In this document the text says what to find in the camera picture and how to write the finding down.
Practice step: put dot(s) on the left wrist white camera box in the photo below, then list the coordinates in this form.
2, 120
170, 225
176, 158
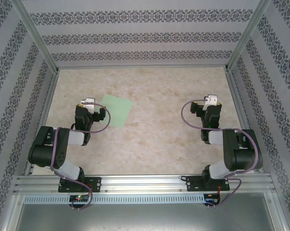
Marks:
88, 103

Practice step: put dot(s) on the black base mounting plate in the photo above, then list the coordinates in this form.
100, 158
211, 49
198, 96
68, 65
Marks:
95, 184
194, 184

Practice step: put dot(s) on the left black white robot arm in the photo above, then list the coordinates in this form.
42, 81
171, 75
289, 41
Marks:
41, 154

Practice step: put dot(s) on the aluminium frame bar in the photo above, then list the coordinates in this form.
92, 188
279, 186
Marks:
278, 211
11, 211

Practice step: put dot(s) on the green square paper sheet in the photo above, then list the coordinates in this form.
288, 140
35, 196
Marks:
118, 110

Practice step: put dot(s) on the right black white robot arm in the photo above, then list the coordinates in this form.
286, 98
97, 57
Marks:
245, 154

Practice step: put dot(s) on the grey metal shelf sheet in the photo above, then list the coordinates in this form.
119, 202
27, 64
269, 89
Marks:
144, 216

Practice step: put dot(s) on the long aluminium mounting rail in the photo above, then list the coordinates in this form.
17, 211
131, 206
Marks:
144, 184

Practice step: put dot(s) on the aluminium corner post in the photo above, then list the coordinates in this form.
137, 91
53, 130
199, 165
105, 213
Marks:
36, 36
248, 36

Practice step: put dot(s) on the small circuit board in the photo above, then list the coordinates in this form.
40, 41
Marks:
211, 200
79, 198

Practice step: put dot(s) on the aluminium side rail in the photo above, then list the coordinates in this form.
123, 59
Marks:
239, 108
45, 115

